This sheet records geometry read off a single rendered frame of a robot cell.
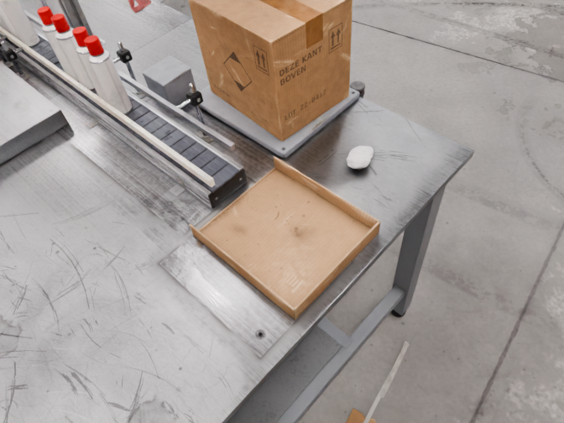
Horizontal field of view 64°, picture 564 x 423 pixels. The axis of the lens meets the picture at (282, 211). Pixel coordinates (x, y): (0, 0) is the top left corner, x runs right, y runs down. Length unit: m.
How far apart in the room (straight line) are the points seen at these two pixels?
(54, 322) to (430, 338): 1.26
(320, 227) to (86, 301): 0.50
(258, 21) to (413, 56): 2.01
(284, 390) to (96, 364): 0.69
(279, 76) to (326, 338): 0.85
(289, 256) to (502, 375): 1.07
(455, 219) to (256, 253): 1.30
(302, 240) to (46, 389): 0.54
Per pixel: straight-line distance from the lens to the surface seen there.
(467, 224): 2.09
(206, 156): 1.09
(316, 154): 1.12
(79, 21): 1.70
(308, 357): 1.49
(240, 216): 1.01
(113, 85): 1.23
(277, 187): 1.05
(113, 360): 0.92
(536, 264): 2.06
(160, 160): 1.12
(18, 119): 1.42
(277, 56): 0.99
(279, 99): 1.05
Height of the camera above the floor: 1.62
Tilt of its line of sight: 51 degrees down
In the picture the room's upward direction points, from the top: 8 degrees counter-clockwise
